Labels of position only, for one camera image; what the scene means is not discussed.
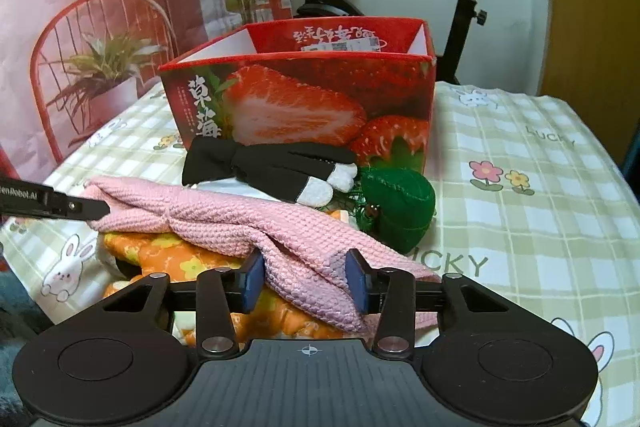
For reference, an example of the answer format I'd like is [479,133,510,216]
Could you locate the checkered bunny tablecloth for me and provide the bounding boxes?
[1,84,639,426]

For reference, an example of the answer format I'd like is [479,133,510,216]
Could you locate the pink knitted cloth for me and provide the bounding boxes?
[84,176,439,333]

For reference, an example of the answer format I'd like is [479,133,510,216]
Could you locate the orange floral cloth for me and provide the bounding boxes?
[96,233,349,345]

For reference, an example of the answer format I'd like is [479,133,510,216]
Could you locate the black bow tie cloth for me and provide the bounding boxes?
[182,135,358,208]

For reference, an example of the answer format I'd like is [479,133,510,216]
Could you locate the pink printed backdrop cloth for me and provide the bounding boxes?
[1,0,291,181]

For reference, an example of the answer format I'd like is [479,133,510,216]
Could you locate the wooden door panel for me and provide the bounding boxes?
[540,0,639,162]

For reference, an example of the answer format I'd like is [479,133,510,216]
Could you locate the red strawberry cardboard box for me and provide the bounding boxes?
[160,16,436,172]

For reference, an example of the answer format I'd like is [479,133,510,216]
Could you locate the green plush pouch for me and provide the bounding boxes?
[354,167,436,255]

